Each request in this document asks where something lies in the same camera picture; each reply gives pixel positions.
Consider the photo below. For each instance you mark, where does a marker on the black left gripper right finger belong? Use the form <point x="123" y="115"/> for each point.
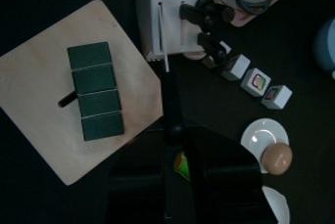
<point x="226" y="188"/>

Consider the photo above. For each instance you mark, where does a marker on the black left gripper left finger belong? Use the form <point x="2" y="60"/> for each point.
<point x="135" y="188"/>

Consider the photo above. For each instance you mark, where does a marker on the pale wooden knife holder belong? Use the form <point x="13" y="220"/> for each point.
<point x="147" y="16"/>

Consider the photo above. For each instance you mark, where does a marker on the green and yellow toy vegetable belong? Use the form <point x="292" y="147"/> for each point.
<point x="182" y="166"/>

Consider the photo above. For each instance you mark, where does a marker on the white bowl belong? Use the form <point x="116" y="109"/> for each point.
<point x="278" y="206"/>

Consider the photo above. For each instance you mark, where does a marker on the orange-brown toy egg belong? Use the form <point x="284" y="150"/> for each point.
<point x="276" y="158"/>

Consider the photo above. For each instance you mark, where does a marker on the small white plate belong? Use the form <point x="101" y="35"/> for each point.
<point x="257" y="135"/>

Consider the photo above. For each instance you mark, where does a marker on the dark green segmented block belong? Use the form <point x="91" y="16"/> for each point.
<point x="96" y="104"/>

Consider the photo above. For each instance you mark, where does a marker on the white toy sushi roll piece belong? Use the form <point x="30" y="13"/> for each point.
<point x="237" y="68"/>
<point x="256" y="82"/>
<point x="278" y="99"/>

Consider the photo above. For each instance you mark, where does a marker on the small black stick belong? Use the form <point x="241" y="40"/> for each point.
<point x="65" y="100"/>

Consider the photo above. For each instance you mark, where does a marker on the wooden box with red side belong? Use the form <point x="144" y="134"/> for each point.
<point x="38" y="71"/>

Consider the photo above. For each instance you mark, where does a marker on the blue-grey bowl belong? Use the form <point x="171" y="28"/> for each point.
<point x="327" y="48"/>

